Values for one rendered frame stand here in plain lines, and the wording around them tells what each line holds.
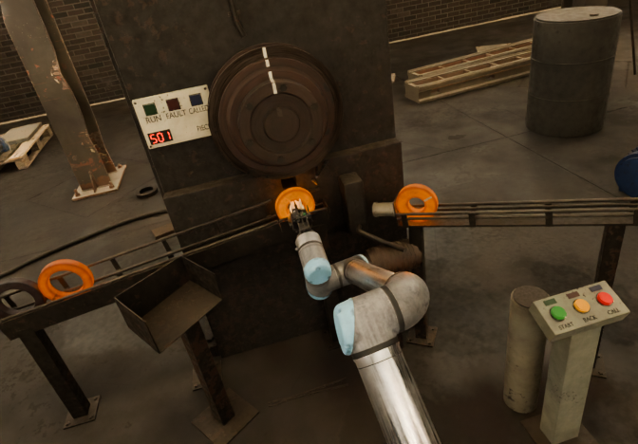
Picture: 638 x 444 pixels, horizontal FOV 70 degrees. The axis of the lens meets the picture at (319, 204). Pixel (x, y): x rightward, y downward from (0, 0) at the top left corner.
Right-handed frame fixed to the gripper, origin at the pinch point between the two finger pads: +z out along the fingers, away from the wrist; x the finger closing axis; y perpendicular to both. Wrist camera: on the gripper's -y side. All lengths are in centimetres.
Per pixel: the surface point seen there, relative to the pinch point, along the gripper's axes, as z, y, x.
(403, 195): -13.3, 4.1, -39.8
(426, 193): -17, 7, -47
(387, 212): -12.9, -3.4, -33.8
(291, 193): 0.6, 5.8, 0.3
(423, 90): 251, -146, -184
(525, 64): 261, -148, -309
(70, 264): -1, -1, 85
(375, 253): -21.6, -15.9, -25.8
